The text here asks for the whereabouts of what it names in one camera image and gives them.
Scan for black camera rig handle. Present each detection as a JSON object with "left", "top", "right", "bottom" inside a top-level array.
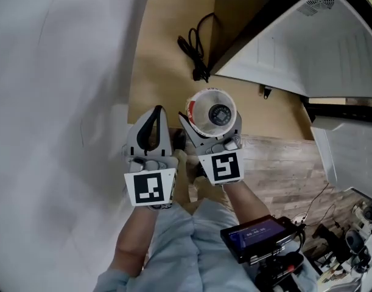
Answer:
[{"left": 249, "top": 251, "right": 306, "bottom": 292}]

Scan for person's left forearm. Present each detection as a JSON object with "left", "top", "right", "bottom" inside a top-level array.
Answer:
[{"left": 109, "top": 207, "right": 158, "bottom": 278}]

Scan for clear drink bottle white label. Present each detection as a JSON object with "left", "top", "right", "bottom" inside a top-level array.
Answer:
[{"left": 184, "top": 87, "right": 237, "bottom": 138}]

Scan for person's light blue shirt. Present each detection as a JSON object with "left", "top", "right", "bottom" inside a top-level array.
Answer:
[{"left": 96, "top": 198, "right": 319, "bottom": 292}]

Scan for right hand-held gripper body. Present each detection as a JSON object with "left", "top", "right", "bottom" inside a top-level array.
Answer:
[{"left": 195, "top": 134, "right": 245, "bottom": 187}]

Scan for light wooden table white legs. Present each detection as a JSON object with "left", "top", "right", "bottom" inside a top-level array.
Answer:
[{"left": 112, "top": 0, "right": 315, "bottom": 164}]

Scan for black chest-mounted device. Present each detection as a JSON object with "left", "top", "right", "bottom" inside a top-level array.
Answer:
[{"left": 219, "top": 215, "right": 305, "bottom": 264}]

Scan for thin black floor cable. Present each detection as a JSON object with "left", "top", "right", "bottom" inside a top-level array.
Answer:
[{"left": 304, "top": 182, "right": 331, "bottom": 221}]

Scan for black coiled power cable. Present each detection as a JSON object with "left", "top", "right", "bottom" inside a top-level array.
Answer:
[{"left": 177, "top": 12, "right": 217, "bottom": 83}]

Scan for person's right forearm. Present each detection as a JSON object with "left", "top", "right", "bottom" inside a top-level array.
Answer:
[{"left": 222, "top": 181, "right": 270, "bottom": 228}]

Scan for black mini fridge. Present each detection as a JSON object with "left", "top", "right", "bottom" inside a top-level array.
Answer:
[{"left": 208, "top": 0, "right": 372, "bottom": 203}]

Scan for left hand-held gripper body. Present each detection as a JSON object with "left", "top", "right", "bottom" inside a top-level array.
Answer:
[{"left": 122, "top": 153, "right": 179, "bottom": 211}]

